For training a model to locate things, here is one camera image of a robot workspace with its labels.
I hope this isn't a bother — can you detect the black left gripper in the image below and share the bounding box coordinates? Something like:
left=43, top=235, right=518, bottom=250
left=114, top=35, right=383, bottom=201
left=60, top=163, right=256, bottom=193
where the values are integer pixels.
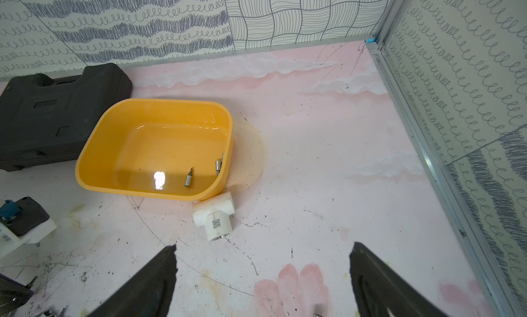
left=1, top=274, right=37, bottom=316

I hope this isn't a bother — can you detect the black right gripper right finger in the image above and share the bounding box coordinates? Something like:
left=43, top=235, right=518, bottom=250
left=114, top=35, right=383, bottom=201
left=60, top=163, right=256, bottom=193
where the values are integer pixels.
left=349, top=242, right=445, bottom=316

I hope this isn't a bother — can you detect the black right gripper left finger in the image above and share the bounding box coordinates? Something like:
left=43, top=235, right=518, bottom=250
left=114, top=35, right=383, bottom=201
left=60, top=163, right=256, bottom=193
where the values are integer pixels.
left=89, top=245, right=177, bottom=317

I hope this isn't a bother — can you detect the yellow plastic storage box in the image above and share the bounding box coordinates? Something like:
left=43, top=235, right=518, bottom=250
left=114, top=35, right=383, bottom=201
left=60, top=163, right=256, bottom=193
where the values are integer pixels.
left=75, top=98, right=234, bottom=201

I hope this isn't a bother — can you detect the white pipe tee fitting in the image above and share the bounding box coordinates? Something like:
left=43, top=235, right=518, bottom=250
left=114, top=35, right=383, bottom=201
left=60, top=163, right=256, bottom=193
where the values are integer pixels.
left=192, top=192, right=236, bottom=242

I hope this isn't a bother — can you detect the black plastic tool case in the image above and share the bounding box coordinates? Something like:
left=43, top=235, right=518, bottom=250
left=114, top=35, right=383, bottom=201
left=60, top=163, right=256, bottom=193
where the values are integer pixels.
left=1, top=63, right=133, bottom=172

